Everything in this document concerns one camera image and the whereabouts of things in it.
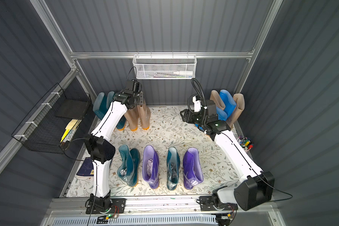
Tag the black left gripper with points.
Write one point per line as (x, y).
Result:
(140, 99)

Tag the purple front boot left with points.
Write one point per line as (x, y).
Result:
(150, 169)

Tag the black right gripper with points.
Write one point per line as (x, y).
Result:
(187, 116)

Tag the dark green boot back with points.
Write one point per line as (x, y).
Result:
(114, 116)

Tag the white wire wall basket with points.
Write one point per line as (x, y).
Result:
(165, 66)

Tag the dark green front boot right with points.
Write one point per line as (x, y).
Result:
(173, 164)

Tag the dark green boot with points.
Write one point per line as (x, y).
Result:
(99, 107)
(173, 164)
(114, 116)
(128, 171)

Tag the dark green front boot left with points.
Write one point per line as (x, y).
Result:
(128, 171)

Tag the dark blue notebook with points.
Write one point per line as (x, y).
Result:
(86, 169)

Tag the blue rain boot back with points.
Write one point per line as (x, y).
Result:
(229, 102)

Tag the purple boot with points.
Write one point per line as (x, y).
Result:
(192, 169)
(150, 169)

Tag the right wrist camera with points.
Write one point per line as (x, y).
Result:
(197, 103)

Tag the yellow sticky notes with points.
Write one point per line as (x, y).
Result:
(70, 130)

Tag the pink pen cup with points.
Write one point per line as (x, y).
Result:
(245, 143)

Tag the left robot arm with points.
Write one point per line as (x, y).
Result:
(98, 142)

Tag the beige rain boot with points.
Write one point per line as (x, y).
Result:
(144, 115)
(240, 106)
(215, 97)
(132, 117)

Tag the dark green boot far left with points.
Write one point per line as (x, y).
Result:
(99, 107)

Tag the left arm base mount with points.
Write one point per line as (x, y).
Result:
(99, 205)

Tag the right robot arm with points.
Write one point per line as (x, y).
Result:
(255, 186)

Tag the black wire side basket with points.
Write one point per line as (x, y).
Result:
(43, 130)

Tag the purple front boot right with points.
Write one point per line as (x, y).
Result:
(192, 169)

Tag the blue rain boot front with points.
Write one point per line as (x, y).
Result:
(221, 114)

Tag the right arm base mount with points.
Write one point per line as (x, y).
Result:
(212, 203)

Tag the blue rain boot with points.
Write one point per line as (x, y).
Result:
(229, 102)
(221, 114)

